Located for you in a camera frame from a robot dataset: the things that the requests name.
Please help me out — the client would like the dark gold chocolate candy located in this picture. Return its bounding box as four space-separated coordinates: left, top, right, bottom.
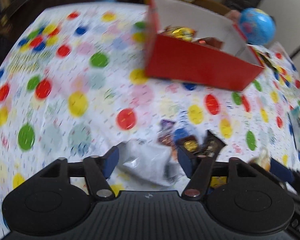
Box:
176 135 199 153

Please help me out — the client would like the black snack wrapper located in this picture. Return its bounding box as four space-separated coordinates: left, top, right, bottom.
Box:
200 130 226 159

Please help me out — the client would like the purple candy wrapper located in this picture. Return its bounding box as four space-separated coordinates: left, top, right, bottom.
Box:
157 119 175 147

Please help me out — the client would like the white silver snack packet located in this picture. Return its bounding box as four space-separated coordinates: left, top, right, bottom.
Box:
117 139 185 187

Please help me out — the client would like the brown Oreo snack bag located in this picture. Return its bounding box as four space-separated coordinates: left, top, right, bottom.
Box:
194 37 224 50

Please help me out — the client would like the red yellow chips bag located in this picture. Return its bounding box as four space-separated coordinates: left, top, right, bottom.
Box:
161 25 197 42

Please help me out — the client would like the balloon pattern tablecloth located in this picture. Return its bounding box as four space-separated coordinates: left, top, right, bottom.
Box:
0 2 300 238

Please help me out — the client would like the snack wrapper near globe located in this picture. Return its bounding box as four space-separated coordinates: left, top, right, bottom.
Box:
256 51 279 73

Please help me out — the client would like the red cardboard box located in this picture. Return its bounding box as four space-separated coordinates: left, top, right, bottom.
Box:
145 0 264 91

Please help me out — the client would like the silver desk lamp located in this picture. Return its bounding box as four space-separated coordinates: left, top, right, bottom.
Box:
289 46 300 60

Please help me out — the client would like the blue desk globe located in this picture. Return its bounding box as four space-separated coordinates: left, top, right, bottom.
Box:
238 8 276 46

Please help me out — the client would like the wooden chair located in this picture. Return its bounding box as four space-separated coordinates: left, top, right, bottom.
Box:
192 0 231 16

